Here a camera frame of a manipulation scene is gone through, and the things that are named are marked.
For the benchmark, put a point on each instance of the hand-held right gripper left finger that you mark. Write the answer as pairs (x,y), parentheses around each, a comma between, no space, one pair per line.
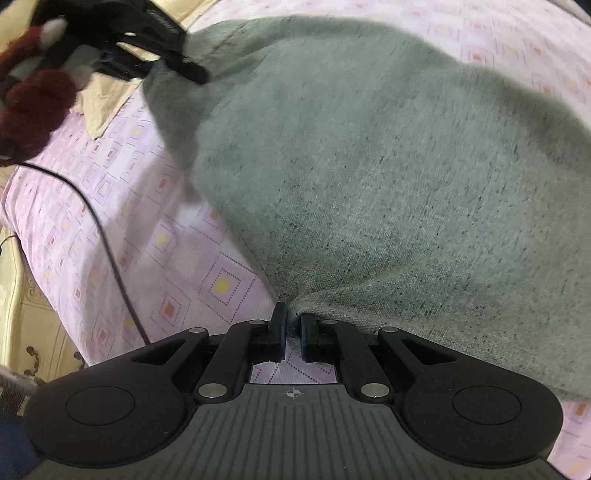
(278,333)

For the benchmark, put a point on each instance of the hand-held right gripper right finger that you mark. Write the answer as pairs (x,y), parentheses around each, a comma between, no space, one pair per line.
(307,337)

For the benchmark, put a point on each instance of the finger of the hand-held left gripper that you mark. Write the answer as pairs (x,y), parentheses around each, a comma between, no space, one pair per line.
(122,67)
(184,67)

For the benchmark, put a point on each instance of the grey knit pants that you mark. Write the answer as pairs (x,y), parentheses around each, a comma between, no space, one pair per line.
(369,184)

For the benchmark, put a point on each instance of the person's left forearm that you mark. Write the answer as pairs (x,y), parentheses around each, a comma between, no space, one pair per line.
(34,104)

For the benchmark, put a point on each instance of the cream quilt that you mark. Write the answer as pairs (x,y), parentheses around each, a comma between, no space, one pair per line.
(104,104)

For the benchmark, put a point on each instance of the purple patterned bedsheet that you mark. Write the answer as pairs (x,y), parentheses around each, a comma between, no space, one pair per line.
(152,258)

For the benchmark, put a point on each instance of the dark blue cloth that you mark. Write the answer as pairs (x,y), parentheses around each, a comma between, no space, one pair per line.
(11,447)

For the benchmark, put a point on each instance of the cream ornate bed frame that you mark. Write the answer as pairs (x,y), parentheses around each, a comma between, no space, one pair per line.
(27,314)

